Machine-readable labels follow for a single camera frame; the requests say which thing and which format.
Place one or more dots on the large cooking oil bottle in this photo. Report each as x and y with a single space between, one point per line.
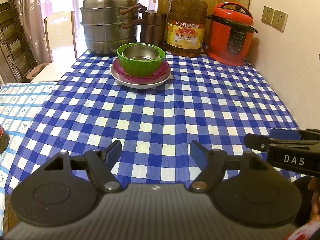
186 17

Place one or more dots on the person's right hand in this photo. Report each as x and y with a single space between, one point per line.
315 197

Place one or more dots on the dark folding rack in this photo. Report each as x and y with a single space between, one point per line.
15 42

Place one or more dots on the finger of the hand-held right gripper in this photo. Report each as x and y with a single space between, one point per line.
285 133
257 142

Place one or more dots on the white ceramic plate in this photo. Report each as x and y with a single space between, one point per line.
140 85

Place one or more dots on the blue white checkered tablecloth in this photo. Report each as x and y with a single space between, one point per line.
155 110

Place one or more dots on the stainless steel steamer pot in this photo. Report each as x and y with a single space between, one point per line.
110 30

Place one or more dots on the brown metal canister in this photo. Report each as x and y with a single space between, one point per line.
152 30

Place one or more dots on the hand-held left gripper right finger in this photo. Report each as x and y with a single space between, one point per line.
200 154

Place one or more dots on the cream plastic bowl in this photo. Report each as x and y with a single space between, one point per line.
159 54

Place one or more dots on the dark jar red label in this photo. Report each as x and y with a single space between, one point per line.
3 140

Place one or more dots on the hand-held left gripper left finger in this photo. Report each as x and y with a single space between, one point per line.
113 153

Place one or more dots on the light blue printed cloth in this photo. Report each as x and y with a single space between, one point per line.
20 105

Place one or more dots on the red electric pressure cooker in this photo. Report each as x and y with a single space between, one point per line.
225 35

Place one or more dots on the green plastic bowl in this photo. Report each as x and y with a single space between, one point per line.
140 67

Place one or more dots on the person's right forearm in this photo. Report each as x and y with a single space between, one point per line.
306 232

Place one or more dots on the small stainless steel bowl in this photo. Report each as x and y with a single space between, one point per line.
140 52

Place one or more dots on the cream wooden chair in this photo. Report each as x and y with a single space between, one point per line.
60 30

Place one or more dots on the purple glass plate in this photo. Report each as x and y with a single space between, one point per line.
120 72
164 74

